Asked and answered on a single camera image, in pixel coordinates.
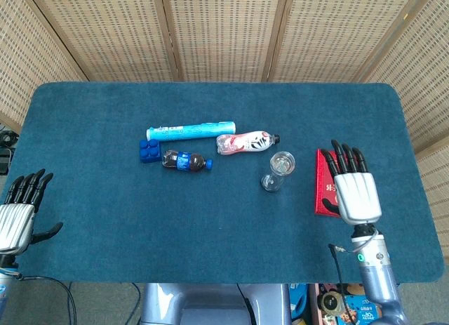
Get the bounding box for white red plastic bottle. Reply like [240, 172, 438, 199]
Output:
[215, 130, 281, 157]

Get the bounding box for cola bottle blue label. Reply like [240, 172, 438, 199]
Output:
[161, 150, 214, 173]

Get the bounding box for blue carpet table mat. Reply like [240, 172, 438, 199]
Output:
[0, 81, 445, 284]

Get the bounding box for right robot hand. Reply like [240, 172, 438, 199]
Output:
[321, 139, 383, 226]

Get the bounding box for blue toy building brick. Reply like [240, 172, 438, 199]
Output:
[138, 139, 163, 164]

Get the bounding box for black arm cable with plug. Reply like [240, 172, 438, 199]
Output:
[328, 243, 354, 298]

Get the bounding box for grey robot torso base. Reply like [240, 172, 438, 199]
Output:
[140, 282, 292, 325]

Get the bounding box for black floor cables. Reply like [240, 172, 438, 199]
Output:
[15, 274, 79, 325]

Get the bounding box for blue plastic container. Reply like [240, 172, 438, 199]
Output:
[289, 282, 310, 319]

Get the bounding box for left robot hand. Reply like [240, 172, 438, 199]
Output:
[0, 168, 65, 256]

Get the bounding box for black devices on floor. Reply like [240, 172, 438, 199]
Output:
[0, 127, 18, 175]

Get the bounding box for clear glass jar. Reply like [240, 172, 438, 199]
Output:
[260, 151, 296, 193]

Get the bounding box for red certificate book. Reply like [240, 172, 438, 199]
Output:
[314, 148, 365, 219]

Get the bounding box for light blue paper tube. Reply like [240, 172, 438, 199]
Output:
[146, 120, 236, 142]

